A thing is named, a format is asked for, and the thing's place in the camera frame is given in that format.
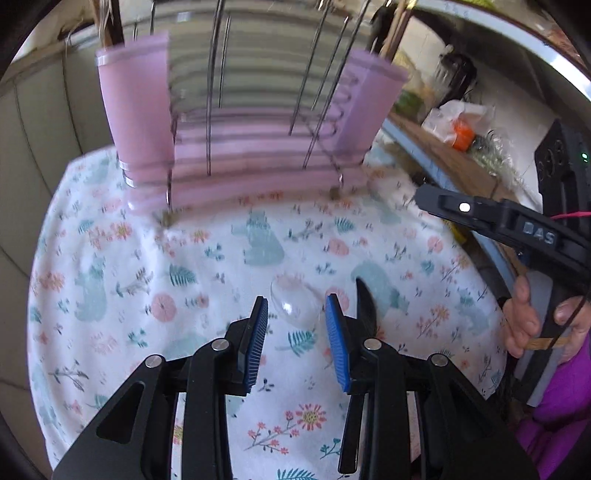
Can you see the floral white tablecloth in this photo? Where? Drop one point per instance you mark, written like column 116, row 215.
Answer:
column 184, row 277

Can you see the chrome shelf pole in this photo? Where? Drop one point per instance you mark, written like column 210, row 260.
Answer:
column 517, row 32

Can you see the green pepper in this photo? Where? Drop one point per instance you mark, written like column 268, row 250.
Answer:
column 410, row 102

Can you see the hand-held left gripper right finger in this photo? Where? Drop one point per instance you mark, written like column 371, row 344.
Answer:
column 339, row 346

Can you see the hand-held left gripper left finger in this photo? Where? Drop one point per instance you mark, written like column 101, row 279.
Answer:
column 255, row 346

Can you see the wooden chopstick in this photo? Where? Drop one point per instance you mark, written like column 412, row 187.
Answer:
column 396, row 25

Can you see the pink drip tray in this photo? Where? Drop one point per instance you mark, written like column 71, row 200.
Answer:
column 249, row 161

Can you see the white plastic bag orange contents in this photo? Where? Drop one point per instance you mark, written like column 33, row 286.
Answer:
column 459, row 124

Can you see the pink plastic cup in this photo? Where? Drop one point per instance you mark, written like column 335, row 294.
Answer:
column 369, row 106
column 136, row 106

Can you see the wooden shelf board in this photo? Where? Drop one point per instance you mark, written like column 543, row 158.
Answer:
column 452, row 166

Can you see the person's right hand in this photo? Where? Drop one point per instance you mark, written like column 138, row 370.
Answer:
column 521, row 318

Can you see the clear plastic spoon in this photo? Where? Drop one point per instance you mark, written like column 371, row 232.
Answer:
column 295, row 300

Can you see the person's right forearm purple sleeve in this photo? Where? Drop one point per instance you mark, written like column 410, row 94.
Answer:
column 558, row 429

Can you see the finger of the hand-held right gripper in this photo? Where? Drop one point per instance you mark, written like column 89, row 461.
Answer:
column 461, row 210

